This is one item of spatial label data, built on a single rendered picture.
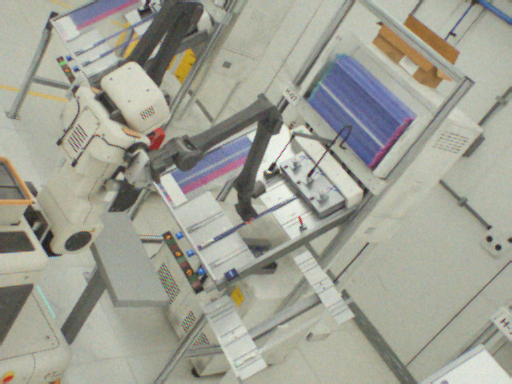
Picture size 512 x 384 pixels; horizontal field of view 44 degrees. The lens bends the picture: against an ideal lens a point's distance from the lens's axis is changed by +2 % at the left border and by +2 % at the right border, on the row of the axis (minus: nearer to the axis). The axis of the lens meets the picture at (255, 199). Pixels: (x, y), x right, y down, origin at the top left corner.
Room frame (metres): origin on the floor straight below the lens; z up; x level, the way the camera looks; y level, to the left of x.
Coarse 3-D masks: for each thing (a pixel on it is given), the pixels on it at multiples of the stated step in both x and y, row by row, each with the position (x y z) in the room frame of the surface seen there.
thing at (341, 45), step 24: (360, 0) 2.98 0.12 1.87; (336, 48) 2.92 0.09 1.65; (432, 48) 2.73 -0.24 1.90; (312, 72) 2.89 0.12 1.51; (456, 72) 2.60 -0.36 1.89; (288, 96) 2.97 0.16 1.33; (432, 120) 2.57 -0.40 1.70; (408, 144) 2.55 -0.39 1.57; (384, 168) 2.52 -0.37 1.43; (144, 240) 2.77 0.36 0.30; (264, 240) 2.84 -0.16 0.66
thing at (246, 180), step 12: (264, 120) 2.23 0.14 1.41; (276, 120) 2.17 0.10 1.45; (264, 132) 2.19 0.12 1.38; (276, 132) 2.19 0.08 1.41; (252, 144) 2.24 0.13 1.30; (264, 144) 2.23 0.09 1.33; (252, 156) 2.24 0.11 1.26; (252, 168) 2.25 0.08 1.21; (240, 180) 2.28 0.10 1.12; (252, 180) 2.28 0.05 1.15; (240, 192) 2.29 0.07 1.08
